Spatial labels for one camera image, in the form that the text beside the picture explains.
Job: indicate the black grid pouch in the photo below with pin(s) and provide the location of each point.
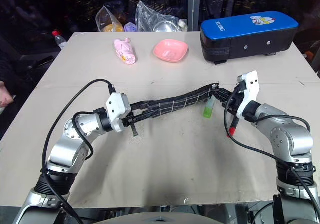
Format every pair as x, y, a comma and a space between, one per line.
185, 101

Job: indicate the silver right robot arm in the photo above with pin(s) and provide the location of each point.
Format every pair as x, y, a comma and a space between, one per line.
287, 139

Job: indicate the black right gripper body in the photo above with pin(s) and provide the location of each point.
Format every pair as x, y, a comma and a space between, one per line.
236, 101

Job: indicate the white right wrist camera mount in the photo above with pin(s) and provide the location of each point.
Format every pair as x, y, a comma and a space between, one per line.
251, 84

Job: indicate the clear plastic bag with metal bowl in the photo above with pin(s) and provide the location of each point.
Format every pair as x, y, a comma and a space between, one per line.
147, 16

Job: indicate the grey metal pole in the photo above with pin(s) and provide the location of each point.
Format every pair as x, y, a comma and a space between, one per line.
194, 6

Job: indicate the purple small item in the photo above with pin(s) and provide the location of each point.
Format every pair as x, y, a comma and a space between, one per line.
130, 27

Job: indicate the bystander bare hand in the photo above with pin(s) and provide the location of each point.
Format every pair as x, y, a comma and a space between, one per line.
4, 96

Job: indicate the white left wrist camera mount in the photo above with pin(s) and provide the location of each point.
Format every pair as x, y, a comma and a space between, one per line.
115, 106

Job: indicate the red capped water bottle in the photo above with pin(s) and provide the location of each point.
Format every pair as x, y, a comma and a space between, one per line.
60, 40

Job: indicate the small green bottle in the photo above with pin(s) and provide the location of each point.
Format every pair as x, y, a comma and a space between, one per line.
208, 109

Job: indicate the red marker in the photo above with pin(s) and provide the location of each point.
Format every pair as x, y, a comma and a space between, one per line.
233, 129

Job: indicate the pink plastic bowl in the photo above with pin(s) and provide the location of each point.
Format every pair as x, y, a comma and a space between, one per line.
170, 51

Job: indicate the blue and black padded box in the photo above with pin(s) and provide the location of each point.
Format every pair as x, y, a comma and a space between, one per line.
250, 34

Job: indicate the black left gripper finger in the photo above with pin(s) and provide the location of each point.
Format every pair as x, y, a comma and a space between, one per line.
141, 105
143, 116

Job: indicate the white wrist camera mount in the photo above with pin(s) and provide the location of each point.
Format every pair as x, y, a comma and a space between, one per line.
115, 106
251, 84

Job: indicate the clear plastic bag with orange item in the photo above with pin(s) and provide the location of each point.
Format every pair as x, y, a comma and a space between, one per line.
110, 21

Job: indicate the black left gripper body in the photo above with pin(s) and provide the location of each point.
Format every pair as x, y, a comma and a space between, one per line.
130, 121

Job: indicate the pink folded cloth toy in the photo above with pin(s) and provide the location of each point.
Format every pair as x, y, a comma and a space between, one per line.
125, 51

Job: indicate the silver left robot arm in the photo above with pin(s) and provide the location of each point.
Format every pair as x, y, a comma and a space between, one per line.
62, 154

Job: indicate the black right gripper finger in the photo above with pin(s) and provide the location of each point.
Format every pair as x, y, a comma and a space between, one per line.
225, 92
220, 99

